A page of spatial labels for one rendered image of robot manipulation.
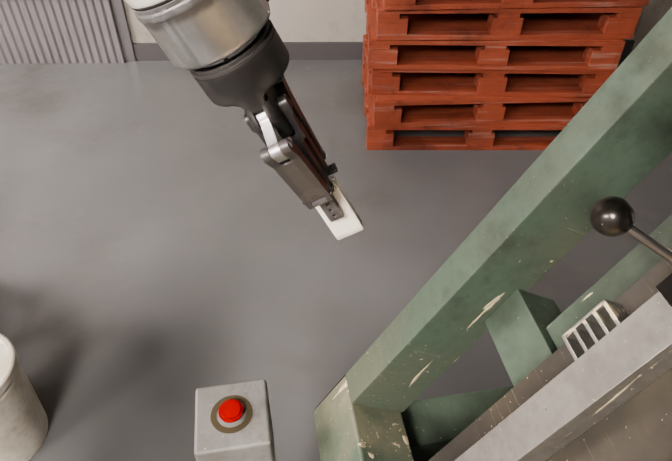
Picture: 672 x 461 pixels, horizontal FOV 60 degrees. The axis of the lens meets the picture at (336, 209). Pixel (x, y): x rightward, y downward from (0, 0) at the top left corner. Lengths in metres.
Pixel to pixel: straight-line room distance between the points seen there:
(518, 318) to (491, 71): 2.26
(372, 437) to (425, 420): 0.17
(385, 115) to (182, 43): 2.62
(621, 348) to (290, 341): 1.69
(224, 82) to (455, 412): 0.88
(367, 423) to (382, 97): 2.19
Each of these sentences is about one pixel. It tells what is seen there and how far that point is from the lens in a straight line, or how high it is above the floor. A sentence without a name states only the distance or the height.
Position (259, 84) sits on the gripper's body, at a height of 1.58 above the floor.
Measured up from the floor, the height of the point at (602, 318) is 1.29.
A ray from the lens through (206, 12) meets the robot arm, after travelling 0.43.
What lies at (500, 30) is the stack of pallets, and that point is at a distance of 2.95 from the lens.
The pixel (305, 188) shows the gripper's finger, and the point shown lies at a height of 1.49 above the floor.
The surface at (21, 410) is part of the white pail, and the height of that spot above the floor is 0.21.
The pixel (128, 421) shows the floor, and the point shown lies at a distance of 2.18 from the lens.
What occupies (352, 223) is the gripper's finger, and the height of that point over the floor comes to 1.41.
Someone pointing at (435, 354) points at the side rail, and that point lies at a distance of 0.98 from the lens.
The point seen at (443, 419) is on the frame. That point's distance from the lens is 1.18.
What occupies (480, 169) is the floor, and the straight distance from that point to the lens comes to 3.11.
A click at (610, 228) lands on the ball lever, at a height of 1.44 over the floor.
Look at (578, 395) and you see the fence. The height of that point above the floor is 1.24.
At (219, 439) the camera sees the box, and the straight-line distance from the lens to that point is 1.00.
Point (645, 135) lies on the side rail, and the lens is 0.80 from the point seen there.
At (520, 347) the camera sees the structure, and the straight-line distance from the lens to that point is 0.88.
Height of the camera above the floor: 1.80
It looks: 41 degrees down
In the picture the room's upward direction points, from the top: straight up
